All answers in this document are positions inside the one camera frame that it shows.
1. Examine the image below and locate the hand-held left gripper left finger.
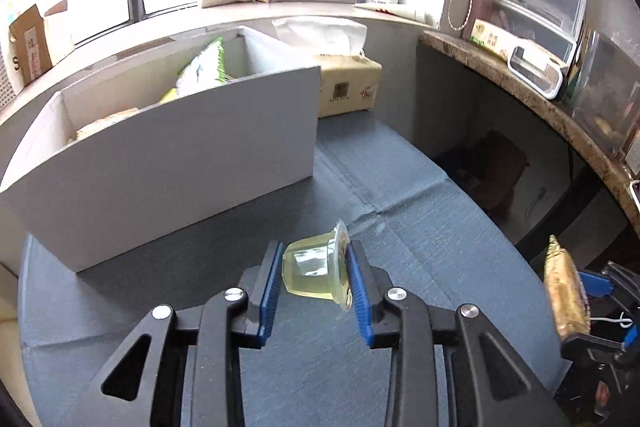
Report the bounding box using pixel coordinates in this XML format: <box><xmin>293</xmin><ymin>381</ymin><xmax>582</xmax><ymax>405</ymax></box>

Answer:
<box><xmin>87</xmin><ymin>241</ymin><xmax>285</xmax><ymax>427</ymax></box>

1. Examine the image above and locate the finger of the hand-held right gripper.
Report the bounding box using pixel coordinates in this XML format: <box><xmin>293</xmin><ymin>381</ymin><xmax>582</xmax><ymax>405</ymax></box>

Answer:
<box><xmin>560</xmin><ymin>332</ymin><xmax>627</xmax><ymax>360</ymax></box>
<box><xmin>580</xmin><ymin>261</ymin><xmax>640</xmax><ymax>303</ymax></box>

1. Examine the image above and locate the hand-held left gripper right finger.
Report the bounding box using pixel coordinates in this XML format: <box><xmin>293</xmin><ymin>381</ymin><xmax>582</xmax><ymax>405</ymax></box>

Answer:
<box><xmin>345</xmin><ymin>241</ymin><xmax>571</xmax><ymax>427</ymax></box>

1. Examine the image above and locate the golden snack packet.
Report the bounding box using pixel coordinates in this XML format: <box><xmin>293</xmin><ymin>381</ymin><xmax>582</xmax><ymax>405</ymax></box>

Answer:
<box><xmin>544</xmin><ymin>234</ymin><xmax>592</xmax><ymax>340</ymax></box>

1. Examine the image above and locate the clear jelly cup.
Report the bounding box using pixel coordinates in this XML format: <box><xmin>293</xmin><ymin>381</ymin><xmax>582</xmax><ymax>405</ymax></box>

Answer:
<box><xmin>281</xmin><ymin>218</ymin><xmax>353</xmax><ymax>312</ymax></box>

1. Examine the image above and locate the white cardboard box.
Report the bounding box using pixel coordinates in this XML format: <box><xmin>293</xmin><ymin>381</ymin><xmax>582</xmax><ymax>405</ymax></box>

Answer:
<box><xmin>0</xmin><ymin>25</ymin><xmax>322</xmax><ymax>273</ymax></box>

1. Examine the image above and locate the grey blue table cloth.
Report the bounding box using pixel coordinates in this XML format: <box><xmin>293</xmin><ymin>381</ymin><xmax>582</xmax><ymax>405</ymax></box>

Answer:
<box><xmin>17</xmin><ymin>112</ymin><xmax>571</xmax><ymax>427</ymax></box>

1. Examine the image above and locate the dark brown bag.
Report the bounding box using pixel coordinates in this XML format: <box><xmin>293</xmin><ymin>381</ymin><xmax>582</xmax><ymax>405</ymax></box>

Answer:
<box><xmin>440</xmin><ymin>129</ymin><xmax>531</xmax><ymax>212</ymax></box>

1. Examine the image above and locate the brown marble shelf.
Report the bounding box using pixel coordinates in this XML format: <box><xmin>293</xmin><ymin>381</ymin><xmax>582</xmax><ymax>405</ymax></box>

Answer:
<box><xmin>422</xmin><ymin>29</ymin><xmax>640</xmax><ymax>228</ymax></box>

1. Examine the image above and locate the clear plastic tank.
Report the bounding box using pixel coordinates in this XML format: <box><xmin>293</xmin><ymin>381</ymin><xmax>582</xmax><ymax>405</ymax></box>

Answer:
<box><xmin>570</xmin><ymin>29</ymin><xmax>640</xmax><ymax>158</ymax></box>

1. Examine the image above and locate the beige tissue box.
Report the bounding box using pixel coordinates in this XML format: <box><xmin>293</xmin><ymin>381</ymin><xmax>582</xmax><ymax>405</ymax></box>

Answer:
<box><xmin>272</xmin><ymin>18</ymin><xmax>383</xmax><ymax>118</ymax></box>

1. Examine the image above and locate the white framed container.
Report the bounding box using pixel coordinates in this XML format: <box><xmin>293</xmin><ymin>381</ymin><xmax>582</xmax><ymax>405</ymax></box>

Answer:
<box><xmin>507</xmin><ymin>45</ymin><xmax>568</xmax><ymax>102</ymax></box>

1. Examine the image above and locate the green and white snack bag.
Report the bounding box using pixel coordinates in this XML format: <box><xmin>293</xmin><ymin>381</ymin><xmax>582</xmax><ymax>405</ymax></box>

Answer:
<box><xmin>175</xmin><ymin>37</ymin><xmax>231</xmax><ymax>96</ymax></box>

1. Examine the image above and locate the cream illustrated snack packet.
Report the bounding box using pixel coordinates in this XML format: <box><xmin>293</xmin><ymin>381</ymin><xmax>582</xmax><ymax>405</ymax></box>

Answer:
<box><xmin>75</xmin><ymin>108</ymin><xmax>141</xmax><ymax>142</ymax></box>

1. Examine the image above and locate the green and white packet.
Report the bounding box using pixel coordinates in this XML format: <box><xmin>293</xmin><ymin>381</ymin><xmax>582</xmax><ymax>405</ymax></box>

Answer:
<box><xmin>470</xmin><ymin>19</ymin><xmax>526</xmax><ymax>62</ymax></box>

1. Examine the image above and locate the clear plastic storage box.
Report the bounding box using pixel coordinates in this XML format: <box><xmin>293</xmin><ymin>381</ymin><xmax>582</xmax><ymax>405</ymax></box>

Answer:
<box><xmin>470</xmin><ymin>0</ymin><xmax>588</xmax><ymax>58</ymax></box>

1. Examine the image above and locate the white tube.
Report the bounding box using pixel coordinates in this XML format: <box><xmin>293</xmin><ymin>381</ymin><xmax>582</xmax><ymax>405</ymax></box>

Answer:
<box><xmin>387</xmin><ymin>3</ymin><xmax>441</xmax><ymax>28</ymax></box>

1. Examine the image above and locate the polka dot paper bag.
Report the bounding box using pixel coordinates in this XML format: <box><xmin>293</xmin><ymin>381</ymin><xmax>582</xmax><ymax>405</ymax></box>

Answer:
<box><xmin>0</xmin><ymin>57</ymin><xmax>15</xmax><ymax>108</ymax></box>

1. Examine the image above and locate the small open cardboard box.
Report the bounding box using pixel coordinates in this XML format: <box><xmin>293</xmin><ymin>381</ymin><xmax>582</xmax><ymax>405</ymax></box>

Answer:
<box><xmin>9</xmin><ymin>0</ymin><xmax>68</xmax><ymax>78</ymax></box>

